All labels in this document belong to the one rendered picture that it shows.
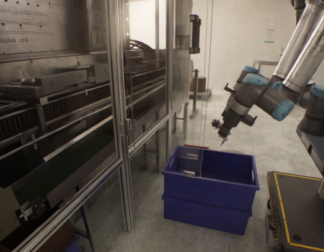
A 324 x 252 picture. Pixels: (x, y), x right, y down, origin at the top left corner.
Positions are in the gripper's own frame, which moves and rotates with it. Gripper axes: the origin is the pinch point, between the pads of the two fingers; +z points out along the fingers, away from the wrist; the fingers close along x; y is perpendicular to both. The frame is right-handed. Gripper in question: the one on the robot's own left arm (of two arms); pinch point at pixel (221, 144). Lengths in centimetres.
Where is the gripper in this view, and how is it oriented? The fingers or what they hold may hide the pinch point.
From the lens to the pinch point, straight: 104.0
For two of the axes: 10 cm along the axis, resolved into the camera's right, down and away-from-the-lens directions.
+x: -5.0, 4.2, -7.6
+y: -8.2, -5.3, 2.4
